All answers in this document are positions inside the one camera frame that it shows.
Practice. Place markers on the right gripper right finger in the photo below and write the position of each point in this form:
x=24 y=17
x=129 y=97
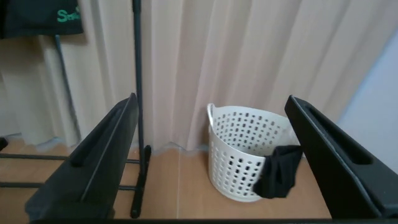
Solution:
x=342 y=180

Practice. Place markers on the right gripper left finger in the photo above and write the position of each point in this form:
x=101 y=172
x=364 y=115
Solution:
x=87 y=180

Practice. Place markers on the black clothes rack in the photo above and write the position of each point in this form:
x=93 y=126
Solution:
x=137 y=62

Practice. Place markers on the black shorts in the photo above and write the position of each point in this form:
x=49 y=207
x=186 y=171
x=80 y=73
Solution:
x=31 y=15

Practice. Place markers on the white laundry basket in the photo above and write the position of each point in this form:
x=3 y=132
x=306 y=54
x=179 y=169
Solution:
x=230 y=168

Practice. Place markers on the black garment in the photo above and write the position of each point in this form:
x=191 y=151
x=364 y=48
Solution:
x=276 y=174

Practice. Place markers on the beige curtain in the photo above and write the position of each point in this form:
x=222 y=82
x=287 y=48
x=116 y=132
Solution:
x=217 y=46

